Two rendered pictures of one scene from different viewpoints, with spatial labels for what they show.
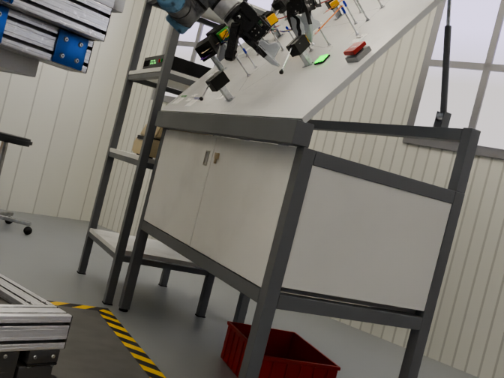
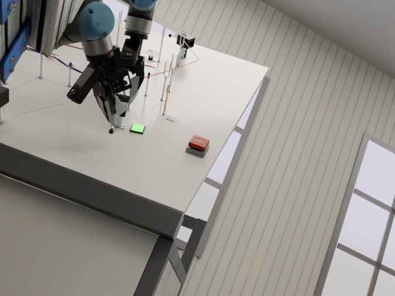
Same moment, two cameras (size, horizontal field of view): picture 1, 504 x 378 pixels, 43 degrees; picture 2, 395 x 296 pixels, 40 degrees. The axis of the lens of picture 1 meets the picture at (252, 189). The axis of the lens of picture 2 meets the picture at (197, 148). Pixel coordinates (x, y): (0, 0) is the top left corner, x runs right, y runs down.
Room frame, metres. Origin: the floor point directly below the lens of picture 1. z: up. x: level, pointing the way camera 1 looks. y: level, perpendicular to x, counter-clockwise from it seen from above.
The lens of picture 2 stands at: (0.92, 0.99, 0.58)
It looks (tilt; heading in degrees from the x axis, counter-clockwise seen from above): 19 degrees up; 307
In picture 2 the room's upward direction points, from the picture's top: 23 degrees clockwise
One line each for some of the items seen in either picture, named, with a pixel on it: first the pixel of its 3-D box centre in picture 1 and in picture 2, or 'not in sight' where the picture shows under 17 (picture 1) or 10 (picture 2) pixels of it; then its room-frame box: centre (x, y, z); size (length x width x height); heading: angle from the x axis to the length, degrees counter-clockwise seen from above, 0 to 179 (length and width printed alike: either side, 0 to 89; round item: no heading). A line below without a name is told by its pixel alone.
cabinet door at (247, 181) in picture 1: (238, 202); (27, 269); (2.00, 0.03, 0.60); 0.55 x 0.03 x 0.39; 27
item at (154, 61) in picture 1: (185, 73); not in sight; (3.08, 0.44, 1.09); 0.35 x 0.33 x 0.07; 27
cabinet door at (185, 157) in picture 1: (178, 182); not in sight; (2.49, 0.28, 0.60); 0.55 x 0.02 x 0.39; 27
